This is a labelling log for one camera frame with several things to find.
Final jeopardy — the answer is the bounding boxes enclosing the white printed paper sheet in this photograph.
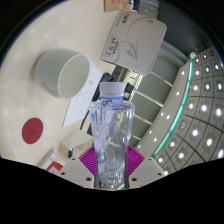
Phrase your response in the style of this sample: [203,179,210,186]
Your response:
[62,61,104,128]

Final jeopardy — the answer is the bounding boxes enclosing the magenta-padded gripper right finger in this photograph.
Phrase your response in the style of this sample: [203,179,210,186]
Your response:
[127,145,168,189]

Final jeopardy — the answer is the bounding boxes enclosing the flat round red coaster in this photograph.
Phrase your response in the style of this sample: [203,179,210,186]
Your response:
[21,117,45,145]

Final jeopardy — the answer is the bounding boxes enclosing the black desk phone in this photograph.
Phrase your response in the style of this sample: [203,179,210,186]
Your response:
[96,72,116,101]

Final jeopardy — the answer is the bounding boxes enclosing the white remote control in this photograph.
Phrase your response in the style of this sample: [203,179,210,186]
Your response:
[37,149,59,169]

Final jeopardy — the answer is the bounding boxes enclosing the group of round ceiling lights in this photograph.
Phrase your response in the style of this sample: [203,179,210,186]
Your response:
[146,46,224,176]

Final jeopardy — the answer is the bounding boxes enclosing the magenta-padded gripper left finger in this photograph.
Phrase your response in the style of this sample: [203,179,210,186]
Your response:
[59,145,98,189]

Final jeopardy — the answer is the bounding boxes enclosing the white copy paper package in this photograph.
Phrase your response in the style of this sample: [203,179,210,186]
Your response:
[100,9,168,76]

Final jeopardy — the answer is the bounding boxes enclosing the clear plastic water bottle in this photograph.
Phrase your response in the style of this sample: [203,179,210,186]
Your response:
[88,82,136,188]

